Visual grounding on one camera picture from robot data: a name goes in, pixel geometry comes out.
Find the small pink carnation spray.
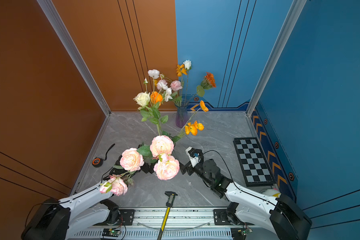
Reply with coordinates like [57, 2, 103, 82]
[137, 135, 180, 181]

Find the blue purple glass vase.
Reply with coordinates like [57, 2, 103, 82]
[175, 101, 190, 128]

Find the cream rose flower stem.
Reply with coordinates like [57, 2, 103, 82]
[134, 91, 170, 137]

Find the white orange ranunculus stem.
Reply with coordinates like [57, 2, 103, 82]
[140, 70, 173, 135]

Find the pink peony flower stem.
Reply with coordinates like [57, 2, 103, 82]
[157, 79, 183, 104]

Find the orange gerbera flower stem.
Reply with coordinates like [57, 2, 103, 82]
[185, 72, 217, 104]

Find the white rose flower stem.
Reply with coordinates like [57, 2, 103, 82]
[183, 60, 192, 98]

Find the yellow poppy flower stem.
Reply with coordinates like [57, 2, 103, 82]
[149, 64, 186, 103]

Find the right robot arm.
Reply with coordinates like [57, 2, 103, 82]
[181, 159, 312, 240]

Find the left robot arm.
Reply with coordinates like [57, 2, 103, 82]
[21, 162, 134, 240]

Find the yellow black caliper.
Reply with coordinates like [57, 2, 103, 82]
[157, 191, 178, 240]

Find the orange black tape roll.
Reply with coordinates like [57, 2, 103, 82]
[92, 144, 115, 168]

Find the black white checkerboard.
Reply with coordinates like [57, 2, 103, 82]
[233, 138, 276, 187]

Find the left green circuit board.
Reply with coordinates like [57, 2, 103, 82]
[101, 228, 123, 240]

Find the green circuit board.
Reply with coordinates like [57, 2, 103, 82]
[101, 228, 123, 240]
[231, 228, 253, 240]

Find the right green circuit board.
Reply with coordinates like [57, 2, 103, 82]
[231, 228, 253, 240]

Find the pink green plush toy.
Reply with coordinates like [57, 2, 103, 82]
[261, 189, 281, 198]

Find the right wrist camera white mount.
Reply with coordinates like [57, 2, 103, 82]
[186, 147, 204, 168]

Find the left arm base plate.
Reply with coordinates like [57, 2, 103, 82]
[102, 209, 135, 227]

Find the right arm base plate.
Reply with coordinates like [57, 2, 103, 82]
[213, 209, 254, 227]

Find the aluminium front rail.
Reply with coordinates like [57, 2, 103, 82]
[68, 208, 280, 240]

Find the left aluminium corner post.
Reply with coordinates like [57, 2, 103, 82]
[37, 0, 112, 117]

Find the aluminium corner post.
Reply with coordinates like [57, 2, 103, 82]
[37, 0, 112, 117]
[246, 0, 307, 117]

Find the right aluminium corner post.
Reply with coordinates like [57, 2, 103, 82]
[246, 0, 307, 117]

